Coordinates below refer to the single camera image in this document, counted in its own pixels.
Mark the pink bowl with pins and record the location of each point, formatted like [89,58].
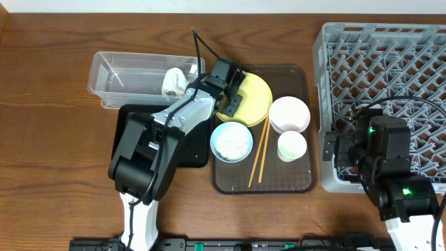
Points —
[289,114]

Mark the white cup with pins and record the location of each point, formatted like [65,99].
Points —
[291,145]

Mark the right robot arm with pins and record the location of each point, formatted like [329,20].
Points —
[379,149]

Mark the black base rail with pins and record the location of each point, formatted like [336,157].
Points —
[179,244]

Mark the light blue bowl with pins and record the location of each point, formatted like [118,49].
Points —
[214,135]

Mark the yellow plate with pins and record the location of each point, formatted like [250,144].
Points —
[256,102]

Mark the brown serving tray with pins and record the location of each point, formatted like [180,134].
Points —
[298,176]

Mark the wooden chopstick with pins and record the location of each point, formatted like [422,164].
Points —
[265,147]
[257,154]

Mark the rice food waste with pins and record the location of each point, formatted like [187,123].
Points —
[232,144]

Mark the black tray bin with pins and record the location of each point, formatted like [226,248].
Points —
[195,148]

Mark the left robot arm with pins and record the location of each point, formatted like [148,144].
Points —
[145,160]

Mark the white napkin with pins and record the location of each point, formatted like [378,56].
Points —
[174,83]

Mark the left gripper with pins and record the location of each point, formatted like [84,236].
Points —
[231,93]

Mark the clear plastic bin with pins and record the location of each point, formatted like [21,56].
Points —
[121,78]

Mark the grey dishwasher rack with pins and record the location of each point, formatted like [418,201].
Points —
[402,66]

